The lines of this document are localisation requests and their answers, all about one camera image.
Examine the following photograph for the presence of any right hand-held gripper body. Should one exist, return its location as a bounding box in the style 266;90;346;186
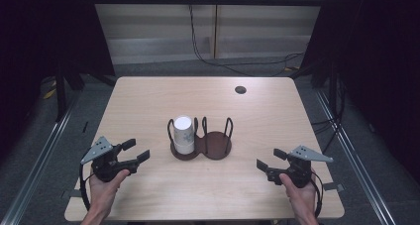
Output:
266;145;335;189

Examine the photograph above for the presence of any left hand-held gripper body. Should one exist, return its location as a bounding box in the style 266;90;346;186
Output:
80;136;140;183

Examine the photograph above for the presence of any stack of white paper cups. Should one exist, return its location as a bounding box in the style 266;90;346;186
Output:
172;115;196;156

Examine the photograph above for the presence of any dark brown wire cup holder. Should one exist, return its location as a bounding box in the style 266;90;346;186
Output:
166;116;234;162

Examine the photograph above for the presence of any person's right hand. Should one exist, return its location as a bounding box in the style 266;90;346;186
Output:
279;172;317;216

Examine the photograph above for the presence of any person's left hand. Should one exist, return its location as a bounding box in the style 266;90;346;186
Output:
88;169;131;214

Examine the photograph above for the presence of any grey tape strip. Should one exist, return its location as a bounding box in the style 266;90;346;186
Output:
60;188;82;199
322;181;346;192

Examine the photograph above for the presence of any black metal stand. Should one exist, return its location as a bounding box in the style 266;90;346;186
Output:
53;64;84;122
327;62;342;118

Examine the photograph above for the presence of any yellow floor tape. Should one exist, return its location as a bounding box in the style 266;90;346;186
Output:
43;80;57;100

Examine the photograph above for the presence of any dark curtain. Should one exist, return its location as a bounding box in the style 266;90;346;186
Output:
298;0;420;183
0;0;116;155

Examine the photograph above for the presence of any black horizontal metal bar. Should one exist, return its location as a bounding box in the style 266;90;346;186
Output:
90;0;326;7

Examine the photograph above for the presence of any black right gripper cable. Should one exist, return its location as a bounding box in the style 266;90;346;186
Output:
310;169;324;219

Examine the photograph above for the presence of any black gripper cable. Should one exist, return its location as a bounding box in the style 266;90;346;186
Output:
310;169;324;219
78;161;97;211

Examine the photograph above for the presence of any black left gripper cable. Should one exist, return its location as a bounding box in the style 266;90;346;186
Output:
78;161;97;211

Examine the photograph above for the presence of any bundle of black cables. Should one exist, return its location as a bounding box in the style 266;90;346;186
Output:
310;82;347;154

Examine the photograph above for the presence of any grey metal floor rail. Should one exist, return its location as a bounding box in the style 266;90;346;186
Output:
0;94;82;225
314;88;397;225

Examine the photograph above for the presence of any black floor cable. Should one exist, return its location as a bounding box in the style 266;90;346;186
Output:
188;5;305;77

